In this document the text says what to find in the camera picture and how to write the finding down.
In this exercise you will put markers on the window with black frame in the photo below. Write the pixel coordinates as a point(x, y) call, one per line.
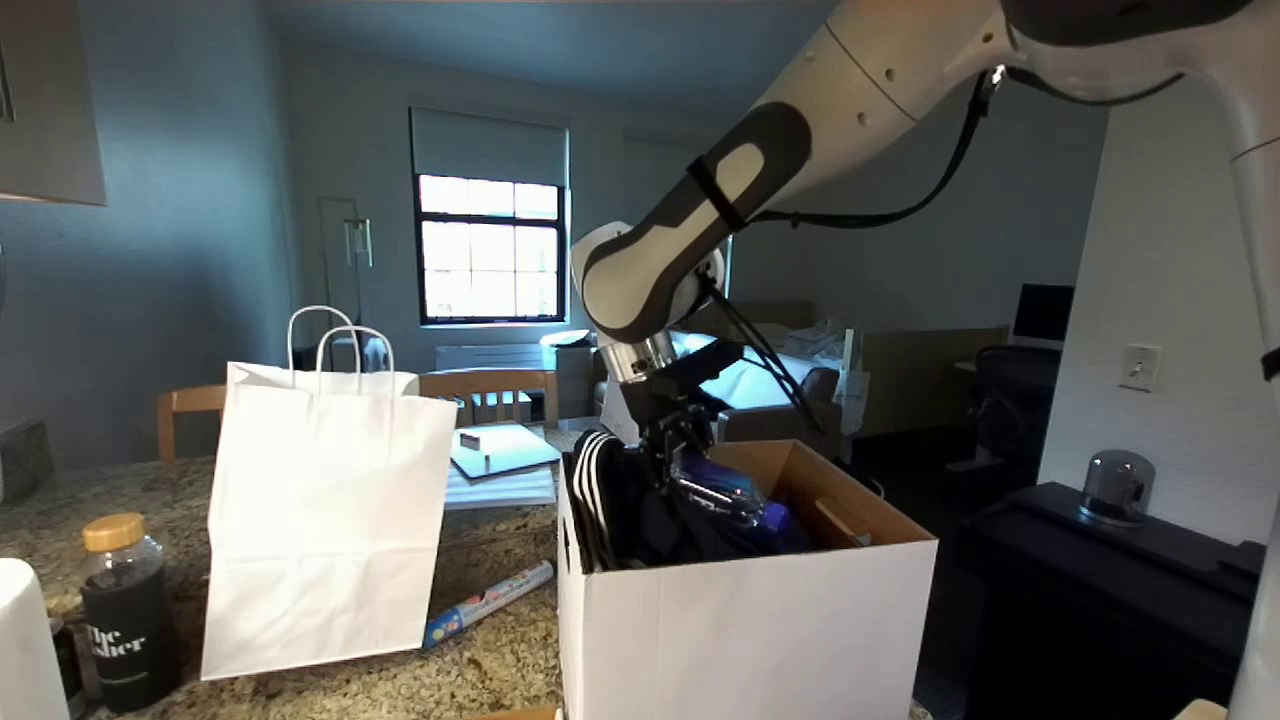
point(491, 249)

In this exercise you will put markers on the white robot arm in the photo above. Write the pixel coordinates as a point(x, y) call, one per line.
point(883, 67)

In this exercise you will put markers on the white paper bag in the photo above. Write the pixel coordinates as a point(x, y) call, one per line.
point(324, 516)

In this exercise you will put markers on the black side cabinet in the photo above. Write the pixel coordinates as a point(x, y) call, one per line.
point(1056, 614)

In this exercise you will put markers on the dark striped clothing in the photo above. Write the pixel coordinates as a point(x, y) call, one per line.
point(636, 512)

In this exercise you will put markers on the wall light switch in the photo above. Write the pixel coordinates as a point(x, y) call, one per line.
point(1143, 371)

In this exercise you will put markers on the white roller blind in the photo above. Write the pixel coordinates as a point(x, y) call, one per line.
point(486, 149)

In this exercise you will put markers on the glass dome object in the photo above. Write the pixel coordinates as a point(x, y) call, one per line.
point(1117, 485)

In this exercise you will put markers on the dark blue plastic bottle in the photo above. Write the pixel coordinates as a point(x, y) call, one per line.
point(734, 493)

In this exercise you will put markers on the dark glass jar wooden lid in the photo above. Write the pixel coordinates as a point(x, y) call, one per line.
point(124, 614)

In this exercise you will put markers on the blue white papers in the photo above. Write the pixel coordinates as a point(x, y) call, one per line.
point(503, 467)

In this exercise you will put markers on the white cardboard box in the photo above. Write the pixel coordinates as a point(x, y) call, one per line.
point(825, 634)

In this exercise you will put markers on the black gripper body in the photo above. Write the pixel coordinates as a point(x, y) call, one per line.
point(678, 425)

